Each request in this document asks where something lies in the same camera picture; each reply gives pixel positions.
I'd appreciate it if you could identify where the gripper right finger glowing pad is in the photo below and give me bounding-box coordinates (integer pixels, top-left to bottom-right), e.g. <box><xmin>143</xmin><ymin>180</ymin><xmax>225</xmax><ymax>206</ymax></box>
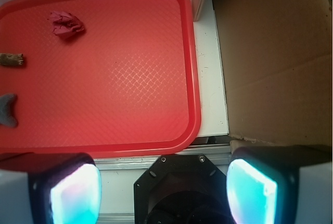
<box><xmin>226</xmin><ymin>145</ymin><xmax>332</xmax><ymax>223</ymax></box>

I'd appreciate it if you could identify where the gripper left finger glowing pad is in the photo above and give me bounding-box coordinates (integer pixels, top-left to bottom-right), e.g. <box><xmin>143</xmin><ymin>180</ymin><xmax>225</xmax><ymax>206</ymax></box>
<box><xmin>1</xmin><ymin>153</ymin><xmax>101</xmax><ymax>223</ymax></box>

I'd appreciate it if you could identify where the brown wood chip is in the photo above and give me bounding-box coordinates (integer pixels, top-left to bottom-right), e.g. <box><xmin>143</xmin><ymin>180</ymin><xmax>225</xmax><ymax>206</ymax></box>
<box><xmin>0</xmin><ymin>53</ymin><xmax>24</xmax><ymax>66</ymax></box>

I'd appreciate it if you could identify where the grey plush shark toy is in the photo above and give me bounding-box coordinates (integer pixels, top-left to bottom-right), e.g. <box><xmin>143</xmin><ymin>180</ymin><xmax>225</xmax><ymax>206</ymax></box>
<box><xmin>1</xmin><ymin>93</ymin><xmax>18</xmax><ymax>128</ymax></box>

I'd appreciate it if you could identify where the white platform board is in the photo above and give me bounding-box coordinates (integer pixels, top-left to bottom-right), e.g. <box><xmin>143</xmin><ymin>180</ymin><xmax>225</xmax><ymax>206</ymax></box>
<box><xmin>194</xmin><ymin>0</ymin><xmax>229</xmax><ymax>138</ymax></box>

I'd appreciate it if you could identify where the red plastic tray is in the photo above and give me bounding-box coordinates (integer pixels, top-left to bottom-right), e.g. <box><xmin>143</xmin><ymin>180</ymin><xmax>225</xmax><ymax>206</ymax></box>
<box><xmin>1</xmin><ymin>0</ymin><xmax>201</xmax><ymax>158</ymax></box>

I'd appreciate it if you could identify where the brown cardboard box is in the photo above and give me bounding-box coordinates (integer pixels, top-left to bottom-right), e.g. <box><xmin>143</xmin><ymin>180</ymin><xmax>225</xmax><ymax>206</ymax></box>
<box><xmin>213</xmin><ymin>0</ymin><xmax>332</xmax><ymax>145</ymax></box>

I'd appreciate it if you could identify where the crumpled red paper ball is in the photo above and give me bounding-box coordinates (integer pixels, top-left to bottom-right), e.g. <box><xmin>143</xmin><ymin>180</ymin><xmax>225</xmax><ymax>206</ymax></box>
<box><xmin>48</xmin><ymin>10</ymin><xmax>85</xmax><ymax>40</ymax></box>

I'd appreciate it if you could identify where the black octagonal mount plate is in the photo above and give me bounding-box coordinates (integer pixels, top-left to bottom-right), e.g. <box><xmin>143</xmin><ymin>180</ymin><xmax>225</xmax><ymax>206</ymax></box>
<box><xmin>134</xmin><ymin>154</ymin><xmax>233</xmax><ymax>223</ymax></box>

